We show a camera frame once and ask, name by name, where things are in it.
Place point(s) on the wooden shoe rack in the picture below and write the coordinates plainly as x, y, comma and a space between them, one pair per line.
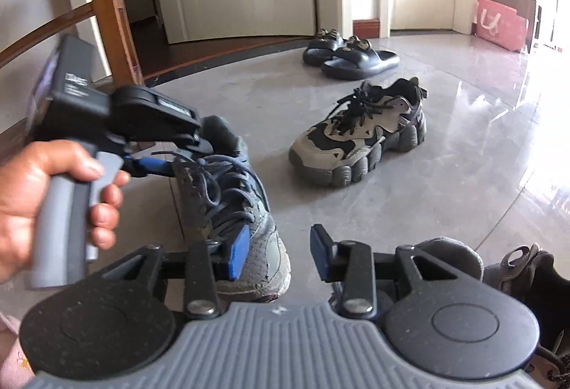
111, 5

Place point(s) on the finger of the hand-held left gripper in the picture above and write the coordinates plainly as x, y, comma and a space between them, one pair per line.
153, 167
196, 144

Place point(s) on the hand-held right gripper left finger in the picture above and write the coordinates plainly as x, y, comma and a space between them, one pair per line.
239, 253

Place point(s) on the dark shoe at right edge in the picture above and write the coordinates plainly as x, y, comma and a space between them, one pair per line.
525, 286

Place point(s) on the khaki black chunky sneaker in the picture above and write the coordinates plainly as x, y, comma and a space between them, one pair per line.
356, 139

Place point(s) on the person's left hand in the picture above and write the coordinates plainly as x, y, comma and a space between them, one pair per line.
26, 193

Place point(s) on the pink paper bag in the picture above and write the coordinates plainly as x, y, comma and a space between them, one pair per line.
498, 25

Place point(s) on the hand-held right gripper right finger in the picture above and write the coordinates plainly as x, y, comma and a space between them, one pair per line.
319, 253

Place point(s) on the grey sneaker with blue laces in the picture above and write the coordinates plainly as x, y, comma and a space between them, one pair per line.
240, 202

